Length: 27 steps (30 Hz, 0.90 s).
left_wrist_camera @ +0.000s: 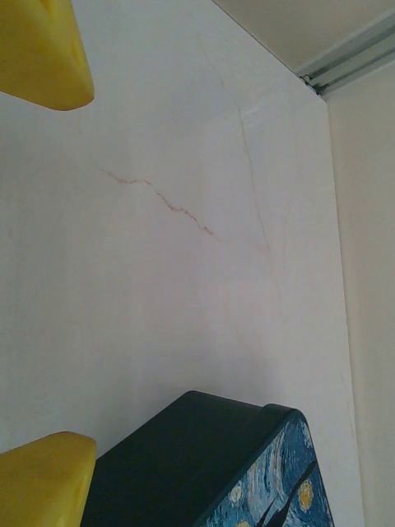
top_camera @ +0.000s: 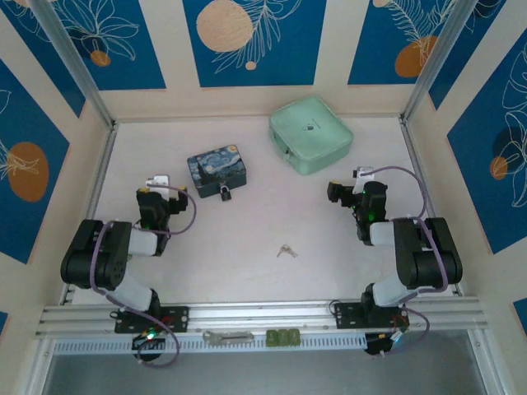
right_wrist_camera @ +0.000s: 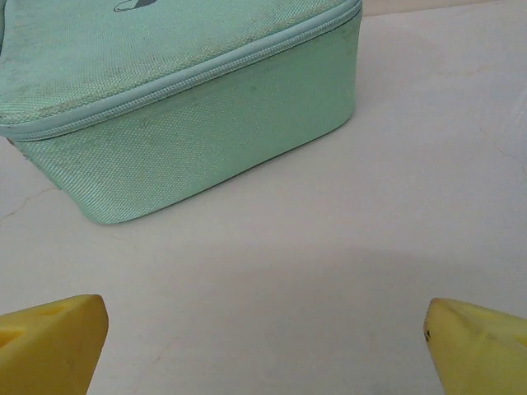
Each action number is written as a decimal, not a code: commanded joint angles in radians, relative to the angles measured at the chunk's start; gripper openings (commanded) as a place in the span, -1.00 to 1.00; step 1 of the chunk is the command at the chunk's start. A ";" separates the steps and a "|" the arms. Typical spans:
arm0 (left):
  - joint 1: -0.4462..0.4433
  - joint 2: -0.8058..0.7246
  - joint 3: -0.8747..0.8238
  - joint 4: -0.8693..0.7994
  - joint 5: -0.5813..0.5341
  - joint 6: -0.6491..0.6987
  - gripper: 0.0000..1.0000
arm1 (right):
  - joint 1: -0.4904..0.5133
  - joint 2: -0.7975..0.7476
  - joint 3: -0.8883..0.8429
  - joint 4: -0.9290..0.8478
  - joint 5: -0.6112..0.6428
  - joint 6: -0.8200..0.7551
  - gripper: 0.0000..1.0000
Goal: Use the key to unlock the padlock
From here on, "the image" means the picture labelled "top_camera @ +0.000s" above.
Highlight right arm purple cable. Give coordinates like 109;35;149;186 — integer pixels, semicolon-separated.
370;165;450;356

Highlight mint green zip pouch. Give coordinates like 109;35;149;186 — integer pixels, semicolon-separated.
268;95;356;176

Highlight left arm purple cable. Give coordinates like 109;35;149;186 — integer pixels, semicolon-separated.
89;184;198;369

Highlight slanted aluminium frame post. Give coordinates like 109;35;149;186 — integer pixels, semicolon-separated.
30;0;117;128
401;0;478;124

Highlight white slotted cable duct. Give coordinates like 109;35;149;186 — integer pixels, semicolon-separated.
53;332;367;356

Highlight aluminium side rail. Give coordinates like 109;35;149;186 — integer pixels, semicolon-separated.
399;117;464;297
61;123;120;305

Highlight flat silver metal bracket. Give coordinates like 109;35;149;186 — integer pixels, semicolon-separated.
202;330;255;346

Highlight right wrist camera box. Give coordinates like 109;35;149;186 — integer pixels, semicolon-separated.
352;165;375;194

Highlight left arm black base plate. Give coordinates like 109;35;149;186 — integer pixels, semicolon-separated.
114;304;190;334

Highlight starry night print box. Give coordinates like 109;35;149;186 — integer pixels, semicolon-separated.
187;142;250;199

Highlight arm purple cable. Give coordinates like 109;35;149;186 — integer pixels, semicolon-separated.
89;184;198;369
370;165;450;356

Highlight green terminal block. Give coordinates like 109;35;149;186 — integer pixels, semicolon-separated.
266;328;301;346

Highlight long aluminium base rail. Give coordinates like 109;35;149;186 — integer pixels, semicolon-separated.
35;298;491;338

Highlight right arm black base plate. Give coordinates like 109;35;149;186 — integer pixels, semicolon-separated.
333;301;411;330

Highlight black controller board with LED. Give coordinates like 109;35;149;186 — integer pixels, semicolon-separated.
364;332;403;358
131;332;168;363

